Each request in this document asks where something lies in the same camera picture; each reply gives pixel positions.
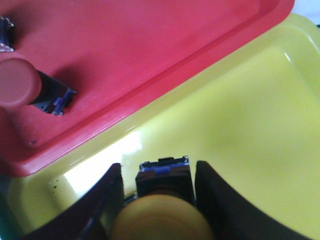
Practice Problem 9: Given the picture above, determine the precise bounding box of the red push button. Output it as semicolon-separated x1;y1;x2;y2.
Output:
0;58;77;116

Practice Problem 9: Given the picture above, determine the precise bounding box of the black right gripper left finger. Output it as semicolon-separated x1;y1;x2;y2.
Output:
23;163;124;240

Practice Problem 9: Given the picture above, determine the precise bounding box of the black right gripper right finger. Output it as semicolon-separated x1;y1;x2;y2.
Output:
195;160;307;240

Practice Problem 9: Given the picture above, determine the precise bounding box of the red plastic tray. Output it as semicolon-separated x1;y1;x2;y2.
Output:
0;0;294;177

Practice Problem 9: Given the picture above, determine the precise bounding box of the green conveyor belt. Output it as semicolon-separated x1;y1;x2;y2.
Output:
0;175;24;240

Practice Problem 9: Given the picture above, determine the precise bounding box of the yellow plastic tray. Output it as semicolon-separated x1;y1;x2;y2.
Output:
7;14;320;240

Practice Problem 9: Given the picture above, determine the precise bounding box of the yellow push button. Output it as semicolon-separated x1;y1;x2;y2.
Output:
110;156;215;240

